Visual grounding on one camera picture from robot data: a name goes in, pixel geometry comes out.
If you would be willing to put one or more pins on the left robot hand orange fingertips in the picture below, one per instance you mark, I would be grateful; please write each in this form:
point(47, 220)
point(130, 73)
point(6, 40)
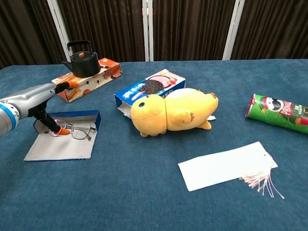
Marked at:
point(31, 98)

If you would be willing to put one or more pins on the white notebook blue spine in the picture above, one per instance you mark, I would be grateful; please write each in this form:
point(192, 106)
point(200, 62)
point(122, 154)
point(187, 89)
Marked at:
point(62, 149)

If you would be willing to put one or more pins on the black eyeglasses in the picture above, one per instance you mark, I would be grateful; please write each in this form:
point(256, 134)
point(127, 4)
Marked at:
point(81, 131)

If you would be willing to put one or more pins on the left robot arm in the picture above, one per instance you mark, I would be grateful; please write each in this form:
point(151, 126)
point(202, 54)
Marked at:
point(7, 120)

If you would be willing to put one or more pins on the black kettle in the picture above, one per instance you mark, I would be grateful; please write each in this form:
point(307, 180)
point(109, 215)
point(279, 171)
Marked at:
point(85, 65)

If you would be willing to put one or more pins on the dark brown curtain panel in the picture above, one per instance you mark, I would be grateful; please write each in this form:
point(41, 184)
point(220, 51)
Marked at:
point(192, 26)
point(24, 29)
point(272, 26)
point(108, 26)

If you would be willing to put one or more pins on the orange biscuit box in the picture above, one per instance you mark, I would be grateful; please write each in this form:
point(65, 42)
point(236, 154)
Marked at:
point(108, 69)

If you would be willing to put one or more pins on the blue Oreo cookie box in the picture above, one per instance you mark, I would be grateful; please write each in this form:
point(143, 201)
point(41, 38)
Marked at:
point(134, 93)

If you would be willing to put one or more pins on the blue felt table cover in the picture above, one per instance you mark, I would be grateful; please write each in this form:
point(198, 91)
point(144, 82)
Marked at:
point(144, 180)

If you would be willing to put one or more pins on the yellow plush duck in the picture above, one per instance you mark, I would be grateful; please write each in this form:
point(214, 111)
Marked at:
point(173, 110)

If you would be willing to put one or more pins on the green Pringles can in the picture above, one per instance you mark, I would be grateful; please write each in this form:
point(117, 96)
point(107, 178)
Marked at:
point(276, 113)

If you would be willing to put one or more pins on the white partition post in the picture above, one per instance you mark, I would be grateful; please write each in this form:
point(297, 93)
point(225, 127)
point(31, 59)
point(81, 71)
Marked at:
point(232, 29)
point(148, 29)
point(57, 24)

